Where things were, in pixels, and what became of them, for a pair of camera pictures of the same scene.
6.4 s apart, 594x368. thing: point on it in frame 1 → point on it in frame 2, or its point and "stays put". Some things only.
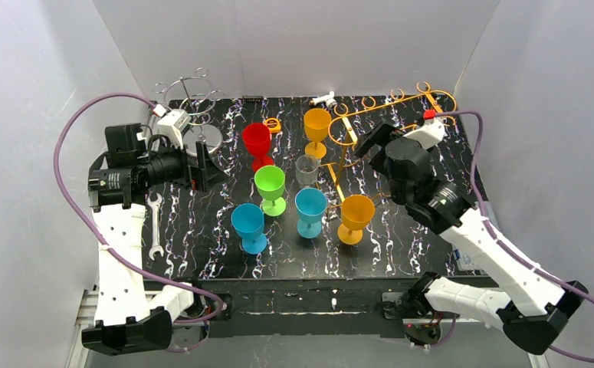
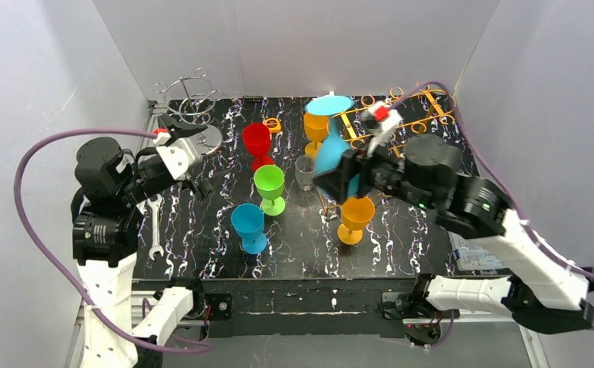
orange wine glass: x=357 y=213 stays put
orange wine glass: x=316 y=124 stays put
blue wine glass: x=247 y=220 stays put
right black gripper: x=378 y=140 → x=351 y=172
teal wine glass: x=311 y=205 → x=328 y=106
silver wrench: x=155 y=247 stays put
